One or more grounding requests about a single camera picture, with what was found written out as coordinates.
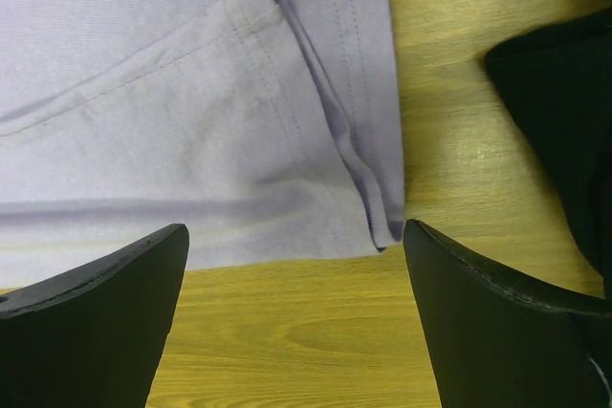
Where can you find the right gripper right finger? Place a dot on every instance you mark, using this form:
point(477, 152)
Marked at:
point(497, 337)

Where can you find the purple t shirt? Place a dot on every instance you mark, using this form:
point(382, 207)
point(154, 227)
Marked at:
point(270, 128)

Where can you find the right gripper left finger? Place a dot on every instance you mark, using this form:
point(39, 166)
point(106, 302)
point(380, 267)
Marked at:
point(93, 336)

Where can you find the black folded t shirt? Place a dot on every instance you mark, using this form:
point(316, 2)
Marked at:
point(555, 82)

